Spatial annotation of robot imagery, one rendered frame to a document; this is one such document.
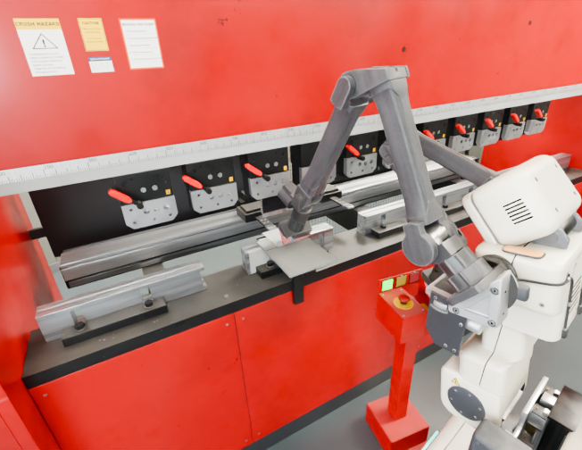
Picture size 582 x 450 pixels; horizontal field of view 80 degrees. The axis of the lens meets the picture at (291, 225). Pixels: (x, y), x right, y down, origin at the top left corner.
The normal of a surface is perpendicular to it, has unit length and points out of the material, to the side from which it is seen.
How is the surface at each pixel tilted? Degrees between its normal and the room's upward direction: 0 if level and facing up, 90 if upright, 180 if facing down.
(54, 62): 90
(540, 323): 90
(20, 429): 90
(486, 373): 90
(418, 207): 82
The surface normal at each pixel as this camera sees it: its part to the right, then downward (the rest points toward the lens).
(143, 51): 0.48, 0.36
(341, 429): -0.04, -0.90
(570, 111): -0.88, 0.25
